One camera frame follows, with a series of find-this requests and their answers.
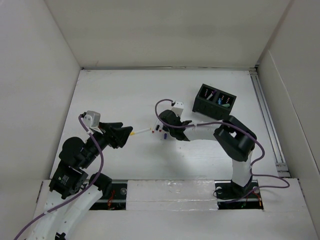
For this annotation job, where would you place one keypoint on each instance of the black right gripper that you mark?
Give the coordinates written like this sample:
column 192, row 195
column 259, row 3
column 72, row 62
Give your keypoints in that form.
column 166, row 128

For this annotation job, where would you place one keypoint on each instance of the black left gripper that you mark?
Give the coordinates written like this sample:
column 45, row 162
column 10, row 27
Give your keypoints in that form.
column 116, row 135

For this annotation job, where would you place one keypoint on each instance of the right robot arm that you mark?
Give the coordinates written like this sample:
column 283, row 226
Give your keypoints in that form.
column 235, row 138

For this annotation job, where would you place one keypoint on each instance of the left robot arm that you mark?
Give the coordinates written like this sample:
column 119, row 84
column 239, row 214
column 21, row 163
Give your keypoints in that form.
column 78, row 182

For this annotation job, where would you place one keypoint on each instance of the black desk organizer box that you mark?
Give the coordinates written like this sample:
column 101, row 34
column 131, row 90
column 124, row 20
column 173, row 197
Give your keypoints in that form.
column 211, row 108

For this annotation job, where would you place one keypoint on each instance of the black capped white marker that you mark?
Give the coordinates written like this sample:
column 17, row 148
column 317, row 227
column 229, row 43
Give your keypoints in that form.
column 157, row 126

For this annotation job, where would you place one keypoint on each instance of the yellow capped white marker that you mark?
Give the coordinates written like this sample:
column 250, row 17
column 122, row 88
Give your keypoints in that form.
column 140, row 131

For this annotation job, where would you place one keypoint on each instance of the red capped marker left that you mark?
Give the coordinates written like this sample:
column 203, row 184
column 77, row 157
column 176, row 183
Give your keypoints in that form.
column 154, row 127

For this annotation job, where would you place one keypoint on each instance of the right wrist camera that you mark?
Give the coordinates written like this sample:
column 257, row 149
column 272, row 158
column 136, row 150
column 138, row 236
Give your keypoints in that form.
column 177, row 107

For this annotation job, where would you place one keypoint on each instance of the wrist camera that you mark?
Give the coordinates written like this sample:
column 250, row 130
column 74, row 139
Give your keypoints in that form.
column 177, row 107
column 91, row 119

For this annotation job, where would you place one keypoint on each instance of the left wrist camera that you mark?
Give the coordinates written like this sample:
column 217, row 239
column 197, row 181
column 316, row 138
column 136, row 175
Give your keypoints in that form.
column 91, row 119

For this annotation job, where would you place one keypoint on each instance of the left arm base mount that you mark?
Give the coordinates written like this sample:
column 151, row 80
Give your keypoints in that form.
column 114, row 194

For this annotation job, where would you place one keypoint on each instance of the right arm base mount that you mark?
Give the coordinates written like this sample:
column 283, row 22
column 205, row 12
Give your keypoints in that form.
column 230, row 197

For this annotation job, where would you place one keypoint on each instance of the aluminium rail right side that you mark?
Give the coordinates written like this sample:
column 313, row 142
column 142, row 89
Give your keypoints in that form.
column 279, row 158

